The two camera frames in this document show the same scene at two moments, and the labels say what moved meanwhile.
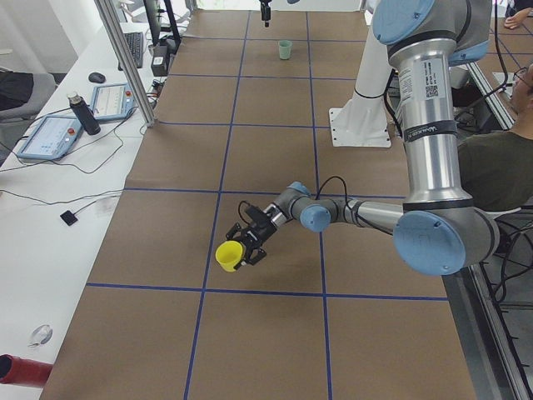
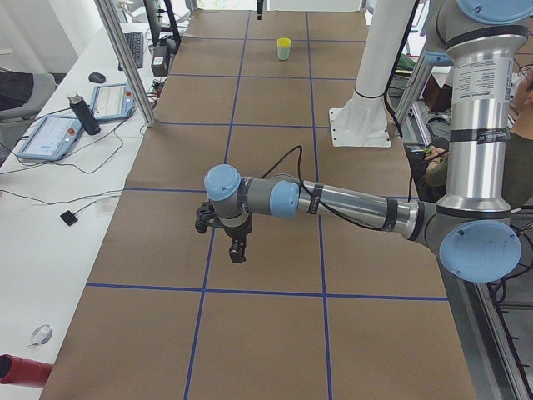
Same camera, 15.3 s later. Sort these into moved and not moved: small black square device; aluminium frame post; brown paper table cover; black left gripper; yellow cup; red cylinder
Moved: yellow cup; black left gripper
Not moved: red cylinder; small black square device; aluminium frame post; brown paper table cover
